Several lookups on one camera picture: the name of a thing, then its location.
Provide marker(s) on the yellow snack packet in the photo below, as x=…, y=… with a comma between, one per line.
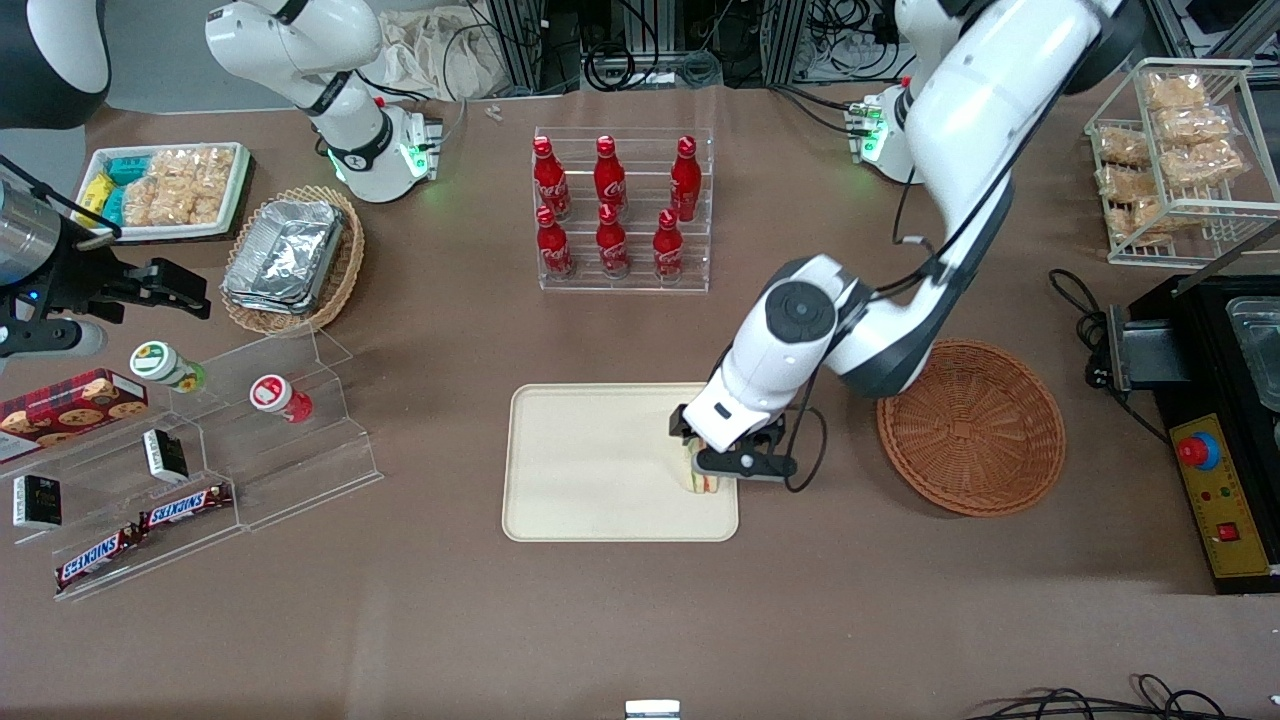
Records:
x=92, y=192

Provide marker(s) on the clear bag rice crackers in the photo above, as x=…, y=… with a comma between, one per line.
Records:
x=205, y=175
x=145, y=200

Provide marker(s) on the white rectangular snack tray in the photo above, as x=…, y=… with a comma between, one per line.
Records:
x=90, y=232

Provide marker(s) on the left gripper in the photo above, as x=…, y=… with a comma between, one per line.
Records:
x=684, y=423

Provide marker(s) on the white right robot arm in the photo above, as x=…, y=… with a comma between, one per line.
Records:
x=330, y=70

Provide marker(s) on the teal snack packet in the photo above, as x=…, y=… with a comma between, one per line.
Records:
x=127, y=170
x=113, y=205

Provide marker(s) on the black chocolate box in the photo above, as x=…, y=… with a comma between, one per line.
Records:
x=165, y=455
x=37, y=501

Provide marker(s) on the triangle sandwich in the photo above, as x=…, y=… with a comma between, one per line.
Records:
x=705, y=480

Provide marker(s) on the cream plastic tray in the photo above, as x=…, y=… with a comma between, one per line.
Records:
x=600, y=470

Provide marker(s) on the oval wicker basket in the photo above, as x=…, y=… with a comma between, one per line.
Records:
x=345, y=260

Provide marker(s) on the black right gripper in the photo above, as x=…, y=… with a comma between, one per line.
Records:
x=82, y=283

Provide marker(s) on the red strawberry yogurt cup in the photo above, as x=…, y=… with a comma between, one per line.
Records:
x=275, y=395

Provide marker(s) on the small white box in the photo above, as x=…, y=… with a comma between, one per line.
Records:
x=652, y=710

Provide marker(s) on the clear plastic container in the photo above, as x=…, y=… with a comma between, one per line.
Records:
x=1258, y=350

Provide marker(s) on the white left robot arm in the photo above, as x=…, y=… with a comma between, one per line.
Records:
x=980, y=100

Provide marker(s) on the round brown wicker basket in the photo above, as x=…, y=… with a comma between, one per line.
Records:
x=970, y=430

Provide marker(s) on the green sunflower yogurt cup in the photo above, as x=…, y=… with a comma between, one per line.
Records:
x=155, y=360

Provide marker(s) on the aluminium foil container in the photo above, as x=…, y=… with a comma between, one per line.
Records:
x=285, y=250
x=265, y=299

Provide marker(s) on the Snickers chocolate bar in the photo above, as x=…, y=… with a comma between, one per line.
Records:
x=95, y=557
x=185, y=506

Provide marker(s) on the beige cloth bag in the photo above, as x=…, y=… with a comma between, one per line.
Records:
x=440, y=55

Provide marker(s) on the clear bag fried snacks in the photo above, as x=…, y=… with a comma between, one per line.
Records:
x=1210, y=162
x=1150, y=218
x=1192, y=125
x=1122, y=145
x=1175, y=90
x=1125, y=183

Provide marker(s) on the clear acrylic bottle rack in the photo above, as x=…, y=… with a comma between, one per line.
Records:
x=620, y=280

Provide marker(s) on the red tartan cookie box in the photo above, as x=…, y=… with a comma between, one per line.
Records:
x=70, y=405

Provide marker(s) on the clear acrylic tiered stand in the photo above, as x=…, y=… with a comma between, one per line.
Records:
x=300, y=450

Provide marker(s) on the black machine yellow panel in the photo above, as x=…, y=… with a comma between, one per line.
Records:
x=1200, y=380

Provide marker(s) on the red Coca-Cola bottle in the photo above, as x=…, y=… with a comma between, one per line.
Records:
x=668, y=247
x=552, y=248
x=548, y=175
x=611, y=245
x=608, y=172
x=686, y=175

